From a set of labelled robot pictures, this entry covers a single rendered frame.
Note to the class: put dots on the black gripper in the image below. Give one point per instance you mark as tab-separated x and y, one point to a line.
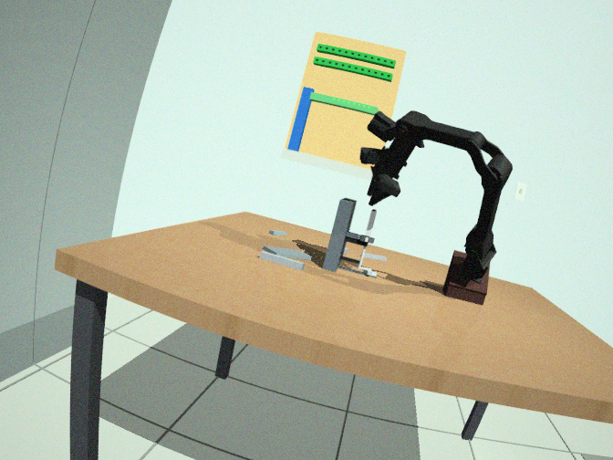
382	184

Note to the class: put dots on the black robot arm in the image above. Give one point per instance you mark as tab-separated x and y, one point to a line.
410	131

